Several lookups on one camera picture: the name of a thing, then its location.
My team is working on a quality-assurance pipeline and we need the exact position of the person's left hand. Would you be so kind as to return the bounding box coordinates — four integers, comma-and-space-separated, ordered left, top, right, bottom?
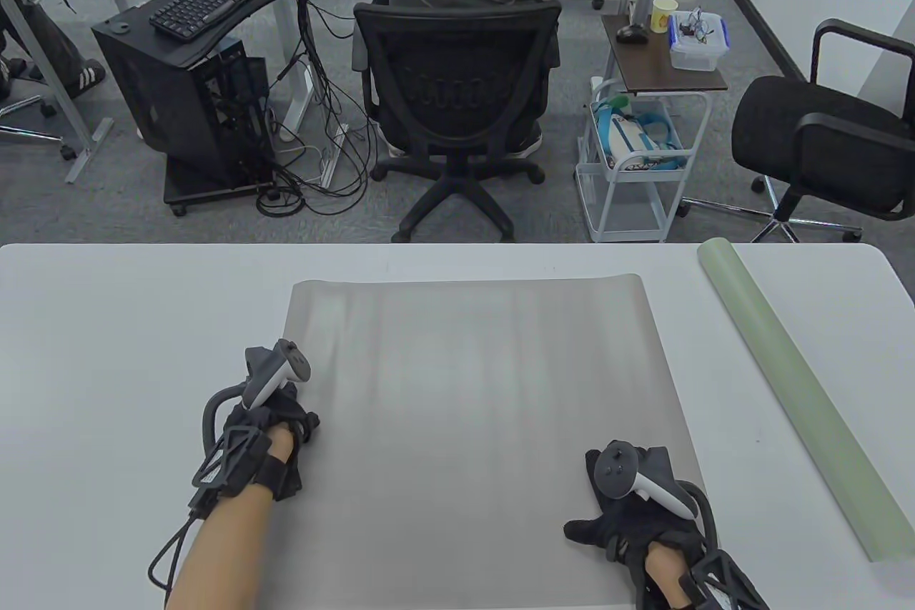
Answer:
229, 383, 320, 503

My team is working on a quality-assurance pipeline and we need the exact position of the person's right hand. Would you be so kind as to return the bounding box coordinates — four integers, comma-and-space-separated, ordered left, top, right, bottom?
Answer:
565, 448, 705, 564

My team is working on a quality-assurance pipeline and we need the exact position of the grey white hand controller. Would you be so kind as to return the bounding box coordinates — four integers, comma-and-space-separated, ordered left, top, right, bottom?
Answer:
595, 440, 716, 546
204, 340, 312, 468

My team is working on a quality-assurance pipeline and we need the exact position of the grey desk mat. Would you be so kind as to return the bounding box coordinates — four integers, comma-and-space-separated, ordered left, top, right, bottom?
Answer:
249, 272, 710, 610

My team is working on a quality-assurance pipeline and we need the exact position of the pale green desk mat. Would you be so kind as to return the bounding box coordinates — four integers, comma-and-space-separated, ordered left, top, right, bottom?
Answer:
698, 237, 915, 563

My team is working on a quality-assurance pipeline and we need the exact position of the person's right forearm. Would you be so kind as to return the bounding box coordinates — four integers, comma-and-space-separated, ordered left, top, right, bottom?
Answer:
643, 542, 694, 610

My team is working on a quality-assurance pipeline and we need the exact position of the person's left forearm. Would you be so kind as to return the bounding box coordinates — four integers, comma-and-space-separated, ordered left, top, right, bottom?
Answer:
164, 424, 297, 610

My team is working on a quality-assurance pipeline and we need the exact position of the black rolling computer platform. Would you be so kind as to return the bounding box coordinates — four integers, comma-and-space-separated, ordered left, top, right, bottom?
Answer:
163, 159, 280, 216

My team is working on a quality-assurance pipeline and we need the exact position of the white power strip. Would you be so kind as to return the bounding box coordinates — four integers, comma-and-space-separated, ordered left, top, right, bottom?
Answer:
322, 125, 349, 187

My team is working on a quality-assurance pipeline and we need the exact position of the chrome office chair base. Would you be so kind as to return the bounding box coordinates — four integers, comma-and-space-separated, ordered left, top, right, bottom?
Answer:
0, 94, 78, 162

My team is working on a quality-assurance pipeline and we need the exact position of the black computer tower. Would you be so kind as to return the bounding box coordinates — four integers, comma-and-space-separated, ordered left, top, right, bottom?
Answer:
91, 6, 276, 190

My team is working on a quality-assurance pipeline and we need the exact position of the black mesh office chair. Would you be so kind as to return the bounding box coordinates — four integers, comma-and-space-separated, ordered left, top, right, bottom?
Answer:
354, 1, 563, 244

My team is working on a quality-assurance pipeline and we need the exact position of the blue and white bag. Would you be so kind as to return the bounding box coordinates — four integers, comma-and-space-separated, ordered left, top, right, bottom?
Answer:
593, 99, 683, 172

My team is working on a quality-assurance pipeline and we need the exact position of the black armchair with chrome legs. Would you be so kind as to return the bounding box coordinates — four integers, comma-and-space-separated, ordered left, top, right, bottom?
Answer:
679, 19, 915, 244

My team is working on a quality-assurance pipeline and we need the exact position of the brown side table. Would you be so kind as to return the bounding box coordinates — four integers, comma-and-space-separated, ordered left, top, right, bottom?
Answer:
600, 13, 728, 96

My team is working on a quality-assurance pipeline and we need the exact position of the clear box with blue latches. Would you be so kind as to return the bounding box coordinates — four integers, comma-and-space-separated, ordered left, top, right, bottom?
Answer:
668, 11, 731, 72

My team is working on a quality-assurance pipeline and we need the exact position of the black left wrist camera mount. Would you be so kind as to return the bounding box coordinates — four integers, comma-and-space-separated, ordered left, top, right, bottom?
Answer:
189, 424, 280, 518

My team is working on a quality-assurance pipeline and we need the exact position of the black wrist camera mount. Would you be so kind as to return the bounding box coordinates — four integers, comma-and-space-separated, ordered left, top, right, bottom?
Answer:
189, 424, 280, 518
633, 549, 769, 610

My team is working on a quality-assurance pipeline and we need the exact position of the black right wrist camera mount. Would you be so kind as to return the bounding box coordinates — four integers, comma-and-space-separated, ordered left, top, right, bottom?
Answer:
633, 549, 769, 610

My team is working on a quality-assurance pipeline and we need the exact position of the bundle of black cables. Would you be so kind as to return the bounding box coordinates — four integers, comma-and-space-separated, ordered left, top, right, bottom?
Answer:
256, 0, 380, 217

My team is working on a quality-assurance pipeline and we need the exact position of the grey metal desk frame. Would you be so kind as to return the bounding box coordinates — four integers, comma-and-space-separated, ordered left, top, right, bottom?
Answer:
0, 0, 115, 185

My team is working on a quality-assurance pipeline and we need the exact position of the white wire rolling cart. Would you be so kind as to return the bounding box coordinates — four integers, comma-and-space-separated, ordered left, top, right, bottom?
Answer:
575, 77, 712, 244

